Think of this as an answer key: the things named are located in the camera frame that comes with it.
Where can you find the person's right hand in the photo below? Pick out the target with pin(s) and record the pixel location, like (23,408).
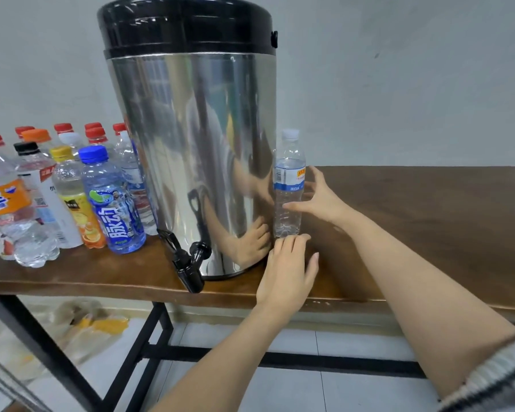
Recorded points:
(322,200)

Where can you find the person's left hand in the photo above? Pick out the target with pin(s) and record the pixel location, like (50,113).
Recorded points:
(285,279)

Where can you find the slim blue label plastic bottle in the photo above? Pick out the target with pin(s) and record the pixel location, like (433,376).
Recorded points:
(289,184)

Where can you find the stainless steel water dispenser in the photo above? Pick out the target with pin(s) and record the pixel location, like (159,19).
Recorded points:
(193,141)

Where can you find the white cap blue label bottle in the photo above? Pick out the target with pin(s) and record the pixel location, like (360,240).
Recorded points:
(133,180)

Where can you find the blue cap plastic bottle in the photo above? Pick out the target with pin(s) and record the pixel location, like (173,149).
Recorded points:
(111,206)

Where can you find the yellow label plastic bottle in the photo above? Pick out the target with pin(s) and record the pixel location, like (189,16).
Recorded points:
(75,201)

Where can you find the green red label plastic bottle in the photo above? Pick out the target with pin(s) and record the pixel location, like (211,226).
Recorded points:
(94,126)

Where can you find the orange label black cap bottle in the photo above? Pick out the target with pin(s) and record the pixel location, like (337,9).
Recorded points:
(13,218)

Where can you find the orange cap clear plastic bottle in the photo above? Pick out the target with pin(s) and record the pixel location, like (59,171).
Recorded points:
(36,135)

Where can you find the wooden metal shelf rack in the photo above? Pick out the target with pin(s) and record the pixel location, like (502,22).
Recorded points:
(0,386)

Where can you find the person's right forearm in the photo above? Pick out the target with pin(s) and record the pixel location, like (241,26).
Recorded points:
(429,296)

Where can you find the person's left forearm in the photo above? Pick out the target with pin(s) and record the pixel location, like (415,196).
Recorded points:
(227,364)

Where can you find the person's striped knit sleeve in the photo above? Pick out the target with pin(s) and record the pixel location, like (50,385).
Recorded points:
(498,382)

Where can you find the yellow debris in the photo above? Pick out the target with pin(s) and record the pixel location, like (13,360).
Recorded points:
(107,326)

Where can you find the black metal table frame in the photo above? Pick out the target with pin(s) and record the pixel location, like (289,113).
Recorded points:
(266,359)

